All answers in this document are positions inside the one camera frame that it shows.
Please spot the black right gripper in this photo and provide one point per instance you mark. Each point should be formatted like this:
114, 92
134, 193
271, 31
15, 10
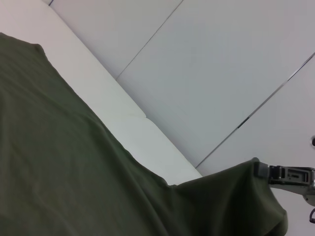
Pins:
292, 178

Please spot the dark green FREE T-shirt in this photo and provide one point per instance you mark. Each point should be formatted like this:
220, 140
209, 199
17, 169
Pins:
86, 159

